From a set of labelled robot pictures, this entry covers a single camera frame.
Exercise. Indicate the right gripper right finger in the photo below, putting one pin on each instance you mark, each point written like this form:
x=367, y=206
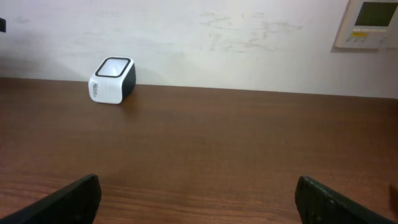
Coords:
x=319, y=204

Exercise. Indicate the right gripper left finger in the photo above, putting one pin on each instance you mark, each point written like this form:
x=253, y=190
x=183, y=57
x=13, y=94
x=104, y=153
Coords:
x=77, y=202

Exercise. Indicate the white barcode scanner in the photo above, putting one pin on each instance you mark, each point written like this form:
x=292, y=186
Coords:
x=113, y=81

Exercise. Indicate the wall thermostat control panel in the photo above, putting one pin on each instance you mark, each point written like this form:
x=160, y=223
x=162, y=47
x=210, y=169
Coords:
x=368, y=25

